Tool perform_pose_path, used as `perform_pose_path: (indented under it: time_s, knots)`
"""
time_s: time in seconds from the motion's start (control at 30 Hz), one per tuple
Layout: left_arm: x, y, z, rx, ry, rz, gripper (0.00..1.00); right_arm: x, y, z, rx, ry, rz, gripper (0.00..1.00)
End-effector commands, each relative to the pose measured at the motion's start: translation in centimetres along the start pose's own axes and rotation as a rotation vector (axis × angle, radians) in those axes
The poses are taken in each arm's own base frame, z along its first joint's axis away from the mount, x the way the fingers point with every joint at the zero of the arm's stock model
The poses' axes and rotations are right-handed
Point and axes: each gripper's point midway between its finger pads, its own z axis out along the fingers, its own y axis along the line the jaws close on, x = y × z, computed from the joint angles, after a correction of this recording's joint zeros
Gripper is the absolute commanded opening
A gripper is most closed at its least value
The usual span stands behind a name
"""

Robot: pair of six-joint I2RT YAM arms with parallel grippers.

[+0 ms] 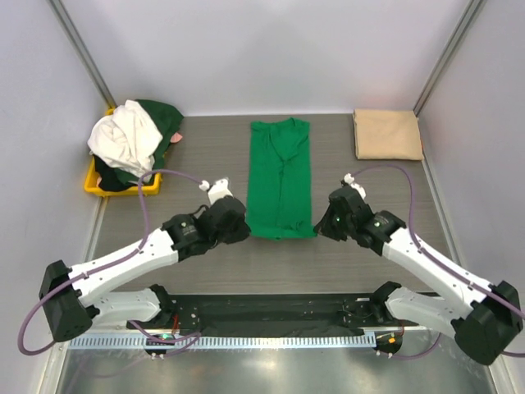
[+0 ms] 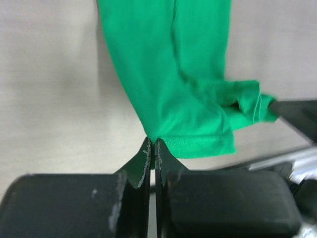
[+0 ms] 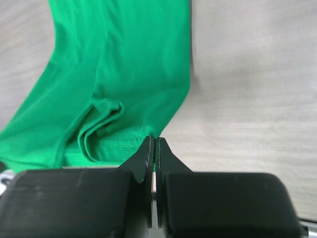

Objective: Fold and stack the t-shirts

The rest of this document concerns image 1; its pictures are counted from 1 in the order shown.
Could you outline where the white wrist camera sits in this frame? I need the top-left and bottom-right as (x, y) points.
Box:
(341, 173), (367, 199)
(199, 177), (232, 205)

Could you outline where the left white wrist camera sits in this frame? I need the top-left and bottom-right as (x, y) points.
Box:
(199, 177), (232, 205)

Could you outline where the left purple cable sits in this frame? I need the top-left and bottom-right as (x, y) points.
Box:
(18, 168), (206, 356)

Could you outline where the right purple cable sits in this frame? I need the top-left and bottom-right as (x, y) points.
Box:
(344, 164), (525, 362)

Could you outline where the white t-shirt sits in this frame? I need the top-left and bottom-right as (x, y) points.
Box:
(87, 100), (163, 177)

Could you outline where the pink garment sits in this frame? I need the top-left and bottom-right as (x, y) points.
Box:
(171, 132), (183, 144)

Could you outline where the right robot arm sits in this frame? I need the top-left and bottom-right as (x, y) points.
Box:
(314, 185), (523, 365)

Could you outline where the purple cable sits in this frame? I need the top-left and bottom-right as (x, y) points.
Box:
(18, 168), (206, 356)
(344, 164), (525, 362)

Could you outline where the aluminium front rail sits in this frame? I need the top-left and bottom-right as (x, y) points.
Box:
(48, 295), (500, 334)

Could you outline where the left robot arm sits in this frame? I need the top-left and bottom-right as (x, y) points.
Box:
(39, 196), (250, 342)

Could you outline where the right aluminium frame post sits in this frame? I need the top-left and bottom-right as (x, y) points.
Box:
(413, 0), (486, 117)

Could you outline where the folded beige t-shirt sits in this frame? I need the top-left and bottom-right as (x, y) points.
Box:
(353, 109), (423, 161)

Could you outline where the left aluminium frame post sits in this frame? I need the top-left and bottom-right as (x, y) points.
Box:
(47, 0), (116, 108)

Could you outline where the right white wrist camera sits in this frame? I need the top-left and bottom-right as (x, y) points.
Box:
(341, 173), (367, 199)

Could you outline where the white slotted cable duct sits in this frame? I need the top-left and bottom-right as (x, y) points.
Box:
(69, 332), (377, 351)

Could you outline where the aluminium frame post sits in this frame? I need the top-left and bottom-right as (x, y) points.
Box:
(47, 0), (116, 108)
(413, 0), (486, 117)

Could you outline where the yellow plastic bin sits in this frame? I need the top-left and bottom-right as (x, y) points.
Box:
(83, 105), (165, 199)

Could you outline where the dark green t-shirt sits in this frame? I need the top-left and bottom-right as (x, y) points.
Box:
(92, 98), (185, 193)

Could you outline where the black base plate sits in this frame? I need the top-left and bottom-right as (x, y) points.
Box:
(138, 293), (400, 338)

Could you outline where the bright green t-shirt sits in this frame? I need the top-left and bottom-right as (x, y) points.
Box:
(247, 117), (317, 240)

